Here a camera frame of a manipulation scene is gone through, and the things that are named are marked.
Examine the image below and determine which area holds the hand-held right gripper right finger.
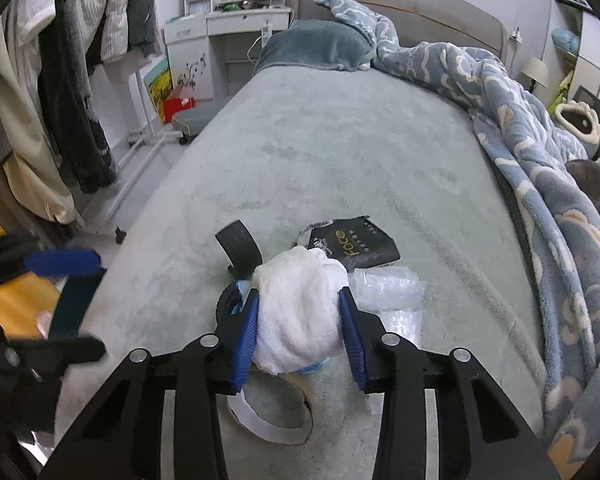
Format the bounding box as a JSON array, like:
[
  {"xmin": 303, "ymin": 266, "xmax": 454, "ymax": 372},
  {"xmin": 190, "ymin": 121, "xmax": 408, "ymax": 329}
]
[{"xmin": 337, "ymin": 286, "xmax": 563, "ymax": 480}]

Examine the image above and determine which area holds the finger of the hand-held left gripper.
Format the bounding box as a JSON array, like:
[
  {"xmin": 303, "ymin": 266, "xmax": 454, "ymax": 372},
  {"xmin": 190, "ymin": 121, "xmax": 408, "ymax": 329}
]
[
  {"xmin": 0, "ymin": 232, "xmax": 102, "ymax": 291},
  {"xmin": 10, "ymin": 269, "xmax": 106, "ymax": 363}
]

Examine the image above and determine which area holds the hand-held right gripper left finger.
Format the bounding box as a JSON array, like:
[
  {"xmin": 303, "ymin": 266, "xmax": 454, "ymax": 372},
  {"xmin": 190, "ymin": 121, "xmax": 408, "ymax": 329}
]
[{"xmin": 39, "ymin": 287, "xmax": 261, "ymax": 480}]

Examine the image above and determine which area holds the blue cartoon tissue packet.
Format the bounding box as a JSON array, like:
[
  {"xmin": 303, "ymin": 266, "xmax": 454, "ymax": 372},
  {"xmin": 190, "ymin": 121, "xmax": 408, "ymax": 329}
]
[{"xmin": 227, "ymin": 280, "xmax": 326, "ymax": 376}]

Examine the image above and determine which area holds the white towel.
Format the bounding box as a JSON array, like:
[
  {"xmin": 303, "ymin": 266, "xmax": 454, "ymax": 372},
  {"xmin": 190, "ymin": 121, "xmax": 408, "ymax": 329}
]
[{"xmin": 251, "ymin": 247, "xmax": 351, "ymax": 376}]

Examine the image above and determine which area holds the yellow cloth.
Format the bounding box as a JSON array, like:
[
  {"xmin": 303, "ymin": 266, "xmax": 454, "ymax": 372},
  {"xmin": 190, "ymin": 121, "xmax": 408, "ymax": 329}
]
[{"xmin": 0, "ymin": 170, "xmax": 66, "ymax": 341}]

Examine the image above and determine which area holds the clear plastic bag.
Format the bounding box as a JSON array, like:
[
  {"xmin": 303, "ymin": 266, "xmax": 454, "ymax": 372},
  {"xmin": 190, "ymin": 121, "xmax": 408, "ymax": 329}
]
[{"xmin": 350, "ymin": 266, "xmax": 427, "ymax": 413}]

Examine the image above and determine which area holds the cardboard tape roll core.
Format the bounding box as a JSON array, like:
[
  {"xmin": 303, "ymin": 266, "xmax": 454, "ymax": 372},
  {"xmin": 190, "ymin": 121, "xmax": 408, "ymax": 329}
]
[{"xmin": 225, "ymin": 370, "xmax": 315, "ymax": 445}]

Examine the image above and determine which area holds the black toy tire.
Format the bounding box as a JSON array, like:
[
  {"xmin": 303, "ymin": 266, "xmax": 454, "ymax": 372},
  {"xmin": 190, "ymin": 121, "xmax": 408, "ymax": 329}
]
[{"xmin": 215, "ymin": 219, "xmax": 263, "ymax": 278}]

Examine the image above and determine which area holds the black foil packet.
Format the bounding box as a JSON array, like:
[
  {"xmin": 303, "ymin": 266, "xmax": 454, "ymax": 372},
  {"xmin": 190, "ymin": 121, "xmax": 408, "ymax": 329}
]
[{"xmin": 295, "ymin": 216, "xmax": 402, "ymax": 272}]

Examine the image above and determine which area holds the beige coat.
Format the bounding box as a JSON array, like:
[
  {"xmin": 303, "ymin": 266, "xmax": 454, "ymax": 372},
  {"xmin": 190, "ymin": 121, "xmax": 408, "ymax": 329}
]
[{"xmin": 0, "ymin": 0, "xmax": 76, "ymax": 226}]

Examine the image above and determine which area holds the white clothes rack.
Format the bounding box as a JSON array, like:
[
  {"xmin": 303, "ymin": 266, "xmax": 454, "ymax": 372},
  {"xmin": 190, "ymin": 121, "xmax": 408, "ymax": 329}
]
[{"xmin": 77, "ymin": 55, "xmax": 186, "ymax": 246}]

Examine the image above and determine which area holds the black fuzzy garment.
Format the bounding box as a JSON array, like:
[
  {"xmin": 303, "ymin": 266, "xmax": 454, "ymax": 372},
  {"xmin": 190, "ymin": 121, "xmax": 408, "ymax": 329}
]
[{"xmin": 37, "ymin": 0, "xmax": 118, "ymax": 196}]

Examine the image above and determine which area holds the grey-green sofa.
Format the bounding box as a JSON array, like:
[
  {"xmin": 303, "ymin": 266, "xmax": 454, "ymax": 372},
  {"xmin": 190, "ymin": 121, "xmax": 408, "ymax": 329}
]
[{"xmin": 55, "ymin": 67, "xmax": 551, "ymax": 480}]

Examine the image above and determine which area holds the grey cushioned wheeled stool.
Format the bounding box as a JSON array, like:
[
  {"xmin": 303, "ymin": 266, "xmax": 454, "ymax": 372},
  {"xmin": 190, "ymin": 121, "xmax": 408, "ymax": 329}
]
[{"xmin": 171, "ymin": 109, "xmax": 216, "ymax": 146}]

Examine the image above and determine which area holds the red box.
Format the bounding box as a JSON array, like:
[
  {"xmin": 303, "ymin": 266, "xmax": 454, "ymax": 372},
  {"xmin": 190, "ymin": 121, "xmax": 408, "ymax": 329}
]
[{"xmin": 161, "ymin": 95, "xmax": 197, "ymax": 123}]

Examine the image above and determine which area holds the colourful canvas painting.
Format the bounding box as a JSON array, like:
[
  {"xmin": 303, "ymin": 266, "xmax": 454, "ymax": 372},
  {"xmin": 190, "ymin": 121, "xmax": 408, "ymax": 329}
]
[{"xmin": 142, "ymin": 55, "xmax": 173, "ymax": 126}]

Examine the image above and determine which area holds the white dressing table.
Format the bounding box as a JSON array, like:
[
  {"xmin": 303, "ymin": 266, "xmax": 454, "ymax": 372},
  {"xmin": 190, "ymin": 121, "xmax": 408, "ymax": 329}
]
[{"xmin": 164, "ymin": 0, "xmax": 293, "ymax": 126}]

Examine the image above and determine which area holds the white quilted jacket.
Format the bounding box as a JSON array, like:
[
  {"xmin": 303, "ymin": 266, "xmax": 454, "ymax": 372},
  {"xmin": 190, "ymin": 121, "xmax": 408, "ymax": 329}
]
[{"xmin": 75, "ymin": 0, "xmax": 133, "ymax": 63}]

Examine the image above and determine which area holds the grey knit garment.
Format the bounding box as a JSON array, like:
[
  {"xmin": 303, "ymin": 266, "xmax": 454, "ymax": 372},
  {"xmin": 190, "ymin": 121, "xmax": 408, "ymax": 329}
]
[{"xmin": 127, "ymin": 0, "xmax": 158, "ymax": 56}]

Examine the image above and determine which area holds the blue cloud-print blanket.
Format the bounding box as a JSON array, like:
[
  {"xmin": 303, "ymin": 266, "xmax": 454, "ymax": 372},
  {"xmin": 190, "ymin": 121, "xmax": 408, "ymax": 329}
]
[{"xmin": 315, "ymin": 0, "xmax": 600, "ymax": 480}]

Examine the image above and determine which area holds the grey furry thing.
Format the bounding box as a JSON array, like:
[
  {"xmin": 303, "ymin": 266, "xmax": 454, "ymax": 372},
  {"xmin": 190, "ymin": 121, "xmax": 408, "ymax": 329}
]
[{"xmin": 565, "ymin": 159, "xmax": 600, "ymax": 226}]

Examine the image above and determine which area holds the teal grey pillow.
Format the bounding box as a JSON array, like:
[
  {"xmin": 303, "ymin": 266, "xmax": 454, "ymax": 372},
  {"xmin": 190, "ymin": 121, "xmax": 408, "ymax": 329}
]
[{"xmin": 252, "ymin": 19, "xmax": 376, "ymax": 75}]

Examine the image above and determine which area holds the white green plush toy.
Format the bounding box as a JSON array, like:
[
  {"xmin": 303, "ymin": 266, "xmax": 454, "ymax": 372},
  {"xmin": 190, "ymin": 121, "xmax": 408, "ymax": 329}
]
[{"xmin": 552, "ymin": 100, "xmax": 600, "ymax": 161}]

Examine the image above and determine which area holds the white table lamp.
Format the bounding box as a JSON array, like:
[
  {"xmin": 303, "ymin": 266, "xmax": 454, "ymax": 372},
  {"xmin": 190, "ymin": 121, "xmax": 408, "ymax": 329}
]
[{"xmin": 520, "ymin": 56, "xmax": 551, "ymax": 93}]

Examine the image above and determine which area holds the grey upholstered headboard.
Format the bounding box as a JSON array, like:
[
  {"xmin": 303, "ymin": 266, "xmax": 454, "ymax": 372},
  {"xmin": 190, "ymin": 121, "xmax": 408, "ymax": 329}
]
[{"xmin": 285, "ymin": 0, "xmax": 511, "ymax": 61}]

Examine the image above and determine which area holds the white wardrobe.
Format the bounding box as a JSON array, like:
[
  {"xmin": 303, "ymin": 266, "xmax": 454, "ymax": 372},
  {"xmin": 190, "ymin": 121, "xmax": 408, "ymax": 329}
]
[{"xmin": 540, "ymin": 0, "xmax": 600, "ymax": 161}]

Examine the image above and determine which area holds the white charger cable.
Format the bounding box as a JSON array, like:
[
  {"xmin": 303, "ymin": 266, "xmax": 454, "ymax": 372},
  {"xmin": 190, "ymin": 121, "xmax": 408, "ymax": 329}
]
[{"xmin": 247, "ymin": 20, "xmax": 273, "ymax": 63}]

